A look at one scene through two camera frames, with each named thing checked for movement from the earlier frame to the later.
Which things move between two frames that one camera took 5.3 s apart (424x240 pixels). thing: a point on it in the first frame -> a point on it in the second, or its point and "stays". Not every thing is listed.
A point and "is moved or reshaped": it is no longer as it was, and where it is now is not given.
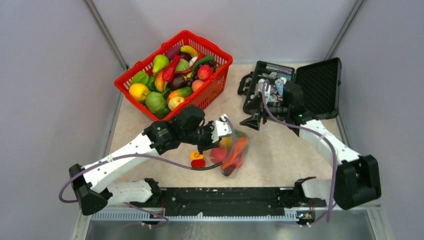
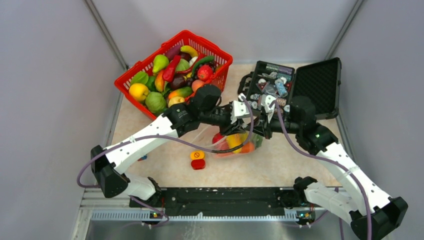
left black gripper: [210, 144] -> [234, 128]
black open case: [319, 80] stays
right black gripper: [258, 104] -> [265, 129]
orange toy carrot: [240, 141] is moved or reshaped
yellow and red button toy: [197, 160] stays
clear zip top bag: [231, 151] is moved or reshaped
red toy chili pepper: [168, 74] stays
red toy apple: [217, 154] is moved or reshaped
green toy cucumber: [211, 58] stays
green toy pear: [161, 62] stays
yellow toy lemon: [138, 92] stays
